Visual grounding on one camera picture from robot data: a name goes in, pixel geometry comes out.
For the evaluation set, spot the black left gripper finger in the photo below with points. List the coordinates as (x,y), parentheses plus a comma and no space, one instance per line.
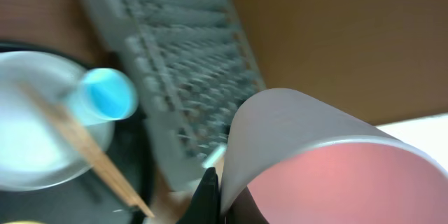
(205,203)

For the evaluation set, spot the pink cup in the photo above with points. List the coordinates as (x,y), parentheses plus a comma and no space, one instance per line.
(294,159)

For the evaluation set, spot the blue cup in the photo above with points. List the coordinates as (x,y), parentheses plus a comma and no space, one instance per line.
(100,96)

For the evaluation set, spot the yellow bowl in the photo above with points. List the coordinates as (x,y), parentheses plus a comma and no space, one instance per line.
(24,222)

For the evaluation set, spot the grey dishwasher rack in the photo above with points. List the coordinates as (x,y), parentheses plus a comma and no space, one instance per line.
(192,67)

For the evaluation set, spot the wooden chopstick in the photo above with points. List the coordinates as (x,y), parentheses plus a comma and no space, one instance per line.
(81,140)

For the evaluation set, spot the grey plate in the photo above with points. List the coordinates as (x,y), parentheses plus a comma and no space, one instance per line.
(33,155)

